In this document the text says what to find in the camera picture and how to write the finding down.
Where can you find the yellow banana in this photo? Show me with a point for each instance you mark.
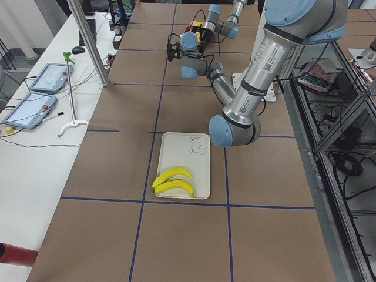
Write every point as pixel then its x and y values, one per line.
pixel 168 174
pixel 175 184
pixel 198 25

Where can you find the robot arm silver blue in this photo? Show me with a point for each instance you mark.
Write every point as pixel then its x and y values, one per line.
pixel 212 24
pixel 288 24

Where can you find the white bear tray plate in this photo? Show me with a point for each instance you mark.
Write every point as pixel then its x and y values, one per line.
pixel 189 150

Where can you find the black box white label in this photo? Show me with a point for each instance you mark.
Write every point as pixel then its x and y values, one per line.
pixel 119 33

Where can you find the black computer mouse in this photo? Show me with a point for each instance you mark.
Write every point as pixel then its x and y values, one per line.
pixel 78 50

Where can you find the white grabber stick green tip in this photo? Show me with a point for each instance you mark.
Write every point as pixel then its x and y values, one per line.
pixel 74 122

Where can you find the upper teach pendant tablet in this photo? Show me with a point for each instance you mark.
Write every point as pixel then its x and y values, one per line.
pixel 51 78

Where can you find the teach pendant tablet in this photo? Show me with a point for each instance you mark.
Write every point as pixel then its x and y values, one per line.
pixel 51 78
pixel 33 108

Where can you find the stack of folded cloths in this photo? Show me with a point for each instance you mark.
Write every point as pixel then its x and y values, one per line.
pixel 319 75

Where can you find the black marker pen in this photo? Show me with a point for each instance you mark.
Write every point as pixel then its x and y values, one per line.
pixel 53 116

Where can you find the lower teach pendant tablet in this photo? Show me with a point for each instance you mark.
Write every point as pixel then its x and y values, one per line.
pixel 33 108

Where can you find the red cylinder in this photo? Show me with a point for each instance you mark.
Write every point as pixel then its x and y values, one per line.
pixel 18 256

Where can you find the white camera stand pole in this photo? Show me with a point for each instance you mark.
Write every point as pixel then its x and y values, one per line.
pixel 238 77

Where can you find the aluminium frame post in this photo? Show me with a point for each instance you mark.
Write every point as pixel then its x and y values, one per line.
pixel 78 14

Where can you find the black cable bundle floor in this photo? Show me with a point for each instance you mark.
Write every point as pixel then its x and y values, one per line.
pixel 347 164

